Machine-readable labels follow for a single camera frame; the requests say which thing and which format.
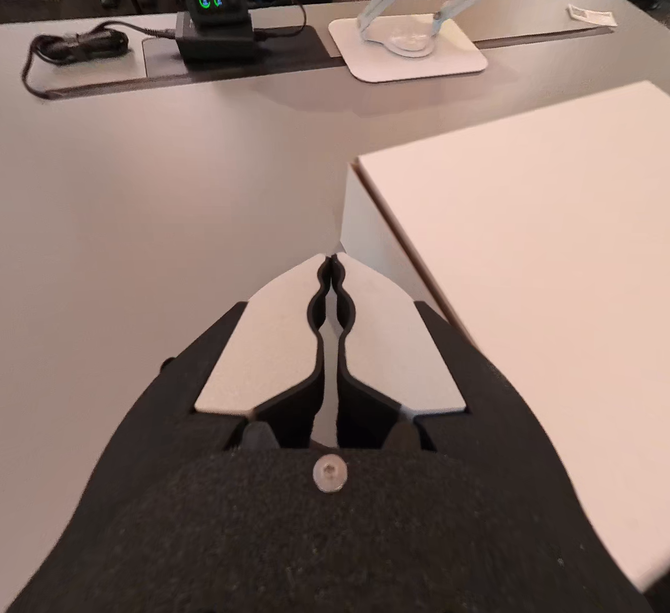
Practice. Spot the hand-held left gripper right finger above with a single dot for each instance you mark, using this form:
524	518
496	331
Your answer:
392	351

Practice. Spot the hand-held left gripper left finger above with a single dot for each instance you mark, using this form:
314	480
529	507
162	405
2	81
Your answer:
261	351

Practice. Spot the white cardboard box with lid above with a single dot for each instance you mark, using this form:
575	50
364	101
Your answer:
523	257

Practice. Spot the white folding stand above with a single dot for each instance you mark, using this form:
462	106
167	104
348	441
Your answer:
418	55

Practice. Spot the small white paper tag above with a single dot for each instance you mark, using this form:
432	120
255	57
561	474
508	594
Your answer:
590	14

